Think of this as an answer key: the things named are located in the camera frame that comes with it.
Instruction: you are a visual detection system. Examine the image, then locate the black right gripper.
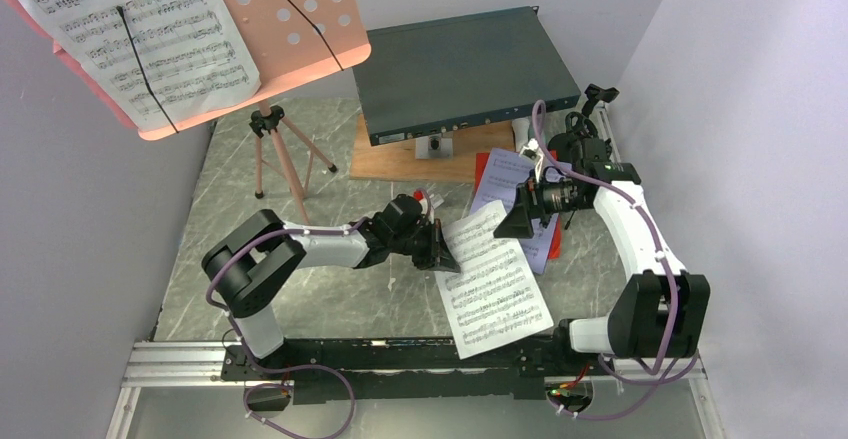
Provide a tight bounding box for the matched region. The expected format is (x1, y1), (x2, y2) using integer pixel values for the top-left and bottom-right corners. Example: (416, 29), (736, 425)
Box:
(493, 170), (589, 239)

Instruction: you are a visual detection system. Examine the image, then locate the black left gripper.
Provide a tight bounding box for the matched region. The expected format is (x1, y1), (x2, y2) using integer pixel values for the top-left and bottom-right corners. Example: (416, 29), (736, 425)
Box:
(391, 219), (461, 273)

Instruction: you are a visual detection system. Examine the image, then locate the lavender sheet music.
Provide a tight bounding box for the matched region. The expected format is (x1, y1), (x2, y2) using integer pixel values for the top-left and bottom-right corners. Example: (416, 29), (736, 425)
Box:
(468, 147), (574, 276)

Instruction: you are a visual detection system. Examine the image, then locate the white sheet music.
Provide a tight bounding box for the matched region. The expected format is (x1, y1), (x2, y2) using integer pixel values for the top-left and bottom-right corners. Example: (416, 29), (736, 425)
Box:
(435, 201), (553, 360)
(17, 0), (261, 136)

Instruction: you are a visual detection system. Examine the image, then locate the red sheet music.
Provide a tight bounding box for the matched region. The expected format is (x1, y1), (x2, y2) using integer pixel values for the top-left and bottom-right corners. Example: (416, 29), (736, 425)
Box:
(472, 149), (563, 260)

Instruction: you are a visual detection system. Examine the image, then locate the white microphone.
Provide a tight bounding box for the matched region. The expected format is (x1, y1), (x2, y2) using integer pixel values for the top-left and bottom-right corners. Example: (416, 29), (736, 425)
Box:
(511, 117), (531, 152)

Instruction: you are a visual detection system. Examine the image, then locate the black tripod mic stand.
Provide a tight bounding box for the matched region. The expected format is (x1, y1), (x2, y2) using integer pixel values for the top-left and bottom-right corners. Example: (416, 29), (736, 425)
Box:
(565, 111), (612, 161)

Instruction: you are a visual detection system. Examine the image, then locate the black round-base mic stand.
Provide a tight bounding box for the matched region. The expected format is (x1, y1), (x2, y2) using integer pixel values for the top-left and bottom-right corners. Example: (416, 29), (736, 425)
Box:
(575, 83), (620, 138)

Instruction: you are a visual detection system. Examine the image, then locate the pink music stand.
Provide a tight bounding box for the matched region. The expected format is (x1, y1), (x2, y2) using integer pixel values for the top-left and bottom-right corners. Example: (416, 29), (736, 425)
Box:
(0, 0), (372, 222)

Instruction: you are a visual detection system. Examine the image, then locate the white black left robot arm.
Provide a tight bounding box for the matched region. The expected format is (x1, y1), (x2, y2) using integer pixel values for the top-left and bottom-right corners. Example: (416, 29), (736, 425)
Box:
(201, 194), (460, 379)

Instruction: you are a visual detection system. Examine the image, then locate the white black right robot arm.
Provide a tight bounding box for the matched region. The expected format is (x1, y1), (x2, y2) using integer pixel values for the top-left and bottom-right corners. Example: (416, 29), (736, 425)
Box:
(494, 138), (711, 374)

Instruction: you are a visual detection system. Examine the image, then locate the wooden board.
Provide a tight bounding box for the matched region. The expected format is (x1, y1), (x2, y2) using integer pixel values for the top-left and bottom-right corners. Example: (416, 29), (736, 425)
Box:
(349, 115), (514, 184)

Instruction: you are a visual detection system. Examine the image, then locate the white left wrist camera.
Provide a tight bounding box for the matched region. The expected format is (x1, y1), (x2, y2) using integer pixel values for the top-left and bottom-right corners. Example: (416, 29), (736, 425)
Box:
(413, 189), (444, 215)

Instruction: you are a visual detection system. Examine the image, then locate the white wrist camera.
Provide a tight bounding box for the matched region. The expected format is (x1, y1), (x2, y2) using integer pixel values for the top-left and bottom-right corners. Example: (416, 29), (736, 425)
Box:
(413, 189), (444, 215)
(518, 142), (544, 163)

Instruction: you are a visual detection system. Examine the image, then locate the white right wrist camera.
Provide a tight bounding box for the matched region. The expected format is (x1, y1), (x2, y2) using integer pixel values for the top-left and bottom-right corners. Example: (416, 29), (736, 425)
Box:
(518, 142), (544, 163)

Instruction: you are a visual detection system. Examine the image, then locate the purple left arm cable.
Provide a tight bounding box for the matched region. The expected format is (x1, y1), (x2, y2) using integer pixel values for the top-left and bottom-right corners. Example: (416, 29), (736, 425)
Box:
(203, 190), (435, 331)

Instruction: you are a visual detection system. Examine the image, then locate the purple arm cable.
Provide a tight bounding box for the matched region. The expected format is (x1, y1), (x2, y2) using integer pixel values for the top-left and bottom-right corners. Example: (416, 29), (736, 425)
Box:
(203, 190), (435, 331)
(529, 99), (700, 423)

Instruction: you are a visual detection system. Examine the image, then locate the grey unit support bracket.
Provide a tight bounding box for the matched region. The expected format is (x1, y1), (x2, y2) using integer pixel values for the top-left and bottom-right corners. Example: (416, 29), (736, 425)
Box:
(415, 132), (454, 160)

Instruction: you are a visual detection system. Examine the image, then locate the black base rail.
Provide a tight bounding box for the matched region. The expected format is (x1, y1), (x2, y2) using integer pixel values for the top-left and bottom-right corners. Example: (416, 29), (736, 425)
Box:
(220, 329), (598, 405)

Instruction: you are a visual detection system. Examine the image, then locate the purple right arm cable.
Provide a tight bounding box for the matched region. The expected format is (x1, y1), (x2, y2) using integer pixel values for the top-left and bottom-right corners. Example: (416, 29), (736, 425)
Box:
(529, 99), (700, 423)

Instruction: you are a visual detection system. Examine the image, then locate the dark rack-mount audio unit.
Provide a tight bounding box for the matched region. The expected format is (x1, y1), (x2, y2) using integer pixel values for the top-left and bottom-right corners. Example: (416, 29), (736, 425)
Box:
(353, 6), (582, 146)

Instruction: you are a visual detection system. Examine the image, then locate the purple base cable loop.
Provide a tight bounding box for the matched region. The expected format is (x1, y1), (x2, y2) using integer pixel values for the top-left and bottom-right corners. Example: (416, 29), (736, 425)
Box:
(242, 364), (358, 439)

